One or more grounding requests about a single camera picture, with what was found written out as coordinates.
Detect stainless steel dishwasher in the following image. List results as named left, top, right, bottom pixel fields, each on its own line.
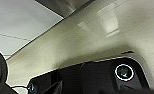
left=34, top=0, right=96, bottom=19

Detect round lit ring button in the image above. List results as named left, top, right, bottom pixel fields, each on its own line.
left=114, top=63, right=136, bottom=82

